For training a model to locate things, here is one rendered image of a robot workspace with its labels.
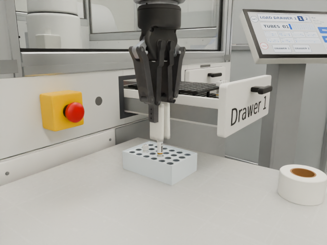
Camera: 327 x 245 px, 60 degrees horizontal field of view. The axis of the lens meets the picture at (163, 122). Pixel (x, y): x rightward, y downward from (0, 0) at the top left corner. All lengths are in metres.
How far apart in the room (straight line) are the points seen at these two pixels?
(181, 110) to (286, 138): 1.12
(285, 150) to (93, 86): 1.27
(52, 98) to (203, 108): 0.31
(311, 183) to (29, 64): 0.53
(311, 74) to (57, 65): 1.98
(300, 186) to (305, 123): 1.92
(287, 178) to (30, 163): 0.48
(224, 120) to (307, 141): 1.87
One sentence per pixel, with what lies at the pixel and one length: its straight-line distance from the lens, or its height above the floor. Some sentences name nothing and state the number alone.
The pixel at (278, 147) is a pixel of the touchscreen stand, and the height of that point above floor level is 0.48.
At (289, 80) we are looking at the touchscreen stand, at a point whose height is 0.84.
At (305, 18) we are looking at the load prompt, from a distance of 1.74.
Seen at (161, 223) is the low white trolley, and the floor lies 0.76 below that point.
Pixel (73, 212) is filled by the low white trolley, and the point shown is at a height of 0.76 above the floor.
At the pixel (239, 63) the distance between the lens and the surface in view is 2.55.
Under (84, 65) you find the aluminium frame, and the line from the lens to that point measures 0.67.
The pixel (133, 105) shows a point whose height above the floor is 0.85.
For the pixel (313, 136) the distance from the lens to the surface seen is 2.41.
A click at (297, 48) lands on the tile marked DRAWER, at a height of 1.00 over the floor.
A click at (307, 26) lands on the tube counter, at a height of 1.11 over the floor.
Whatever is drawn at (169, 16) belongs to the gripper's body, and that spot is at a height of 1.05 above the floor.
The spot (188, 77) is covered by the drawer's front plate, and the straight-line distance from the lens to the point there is 0.98.
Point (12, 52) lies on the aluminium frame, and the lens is 0.59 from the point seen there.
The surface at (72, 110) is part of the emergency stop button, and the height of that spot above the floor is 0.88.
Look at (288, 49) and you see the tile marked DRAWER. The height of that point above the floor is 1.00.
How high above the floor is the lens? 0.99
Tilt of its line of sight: 14 degrees down
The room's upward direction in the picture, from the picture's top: straight up
